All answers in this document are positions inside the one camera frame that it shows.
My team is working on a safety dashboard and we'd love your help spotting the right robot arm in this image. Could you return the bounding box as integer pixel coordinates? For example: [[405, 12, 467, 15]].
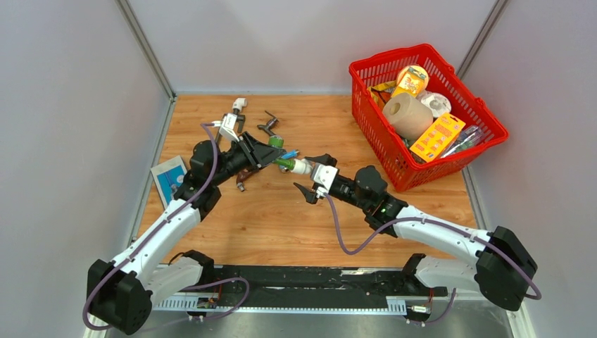
[[289, 154, 542, 311]]

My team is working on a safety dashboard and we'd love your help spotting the blue faucet with white elbow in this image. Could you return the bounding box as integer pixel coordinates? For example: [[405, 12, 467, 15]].
[[280, 149, 300, 160]]

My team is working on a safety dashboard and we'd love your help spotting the clear pack of pens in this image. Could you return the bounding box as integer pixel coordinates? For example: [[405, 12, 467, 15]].
[[441, 125, 483, 158]]

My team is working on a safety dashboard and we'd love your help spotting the yellow round sponge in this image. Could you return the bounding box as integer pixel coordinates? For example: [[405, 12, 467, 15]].
[[396, 64, 430, 94]]

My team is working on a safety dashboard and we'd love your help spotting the white plastic elbow fitting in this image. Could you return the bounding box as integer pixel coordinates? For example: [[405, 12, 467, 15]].
[[289, 158, 313, 175]]

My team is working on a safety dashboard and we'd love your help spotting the yellow snack bag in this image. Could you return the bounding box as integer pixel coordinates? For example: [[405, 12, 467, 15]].
[[367, 80, 396, 109]]

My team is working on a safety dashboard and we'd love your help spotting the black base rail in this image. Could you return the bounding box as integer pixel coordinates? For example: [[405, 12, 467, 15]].
[[198, 265, 448, 310]]

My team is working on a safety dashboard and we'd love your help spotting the white wrapped paper roll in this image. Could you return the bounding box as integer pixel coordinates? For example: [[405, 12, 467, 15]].
[[416, 90, 452, 118]]

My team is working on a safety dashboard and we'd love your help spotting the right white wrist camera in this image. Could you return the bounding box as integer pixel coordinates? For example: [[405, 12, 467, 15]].
[[310, 163, 339, 199]]

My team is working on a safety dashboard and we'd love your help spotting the red plastic shopping basket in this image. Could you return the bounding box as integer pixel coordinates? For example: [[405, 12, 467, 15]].
[[348, 44, 509, 192]]

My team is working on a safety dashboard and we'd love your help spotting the orange blister card package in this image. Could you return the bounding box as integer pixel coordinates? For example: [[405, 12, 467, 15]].
[[409, 113, 466, 163]]

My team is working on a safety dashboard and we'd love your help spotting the long grey faucet white elbow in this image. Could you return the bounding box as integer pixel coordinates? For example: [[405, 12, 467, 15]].
[[231, 97, 247, 136]]

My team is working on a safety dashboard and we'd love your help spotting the blue white faucet box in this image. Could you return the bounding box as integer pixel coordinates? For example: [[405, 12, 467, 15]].
[[150, 156, 187, 208]]

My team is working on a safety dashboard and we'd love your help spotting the brown plastic faucet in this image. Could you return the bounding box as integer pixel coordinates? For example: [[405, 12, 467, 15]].
[[236, 169, 259, 192]]

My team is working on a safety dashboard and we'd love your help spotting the orange sponge package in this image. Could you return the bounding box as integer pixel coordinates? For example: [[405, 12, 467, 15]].
[[391, 66, 426, 99]]

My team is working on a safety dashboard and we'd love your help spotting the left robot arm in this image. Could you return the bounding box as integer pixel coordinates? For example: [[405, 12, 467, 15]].
[[82, 132, 286, 334]]

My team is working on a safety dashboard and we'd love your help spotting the brown paper roll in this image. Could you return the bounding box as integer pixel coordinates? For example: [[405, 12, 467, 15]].
[[382, 93, 433, 141]]

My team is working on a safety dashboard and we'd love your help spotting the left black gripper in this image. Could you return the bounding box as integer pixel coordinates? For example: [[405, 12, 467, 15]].
[[211, 131, 287, 187]]

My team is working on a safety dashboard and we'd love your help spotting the small dark grey faucet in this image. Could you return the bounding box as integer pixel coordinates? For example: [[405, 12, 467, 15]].
[[257, 111, 279, 137]]

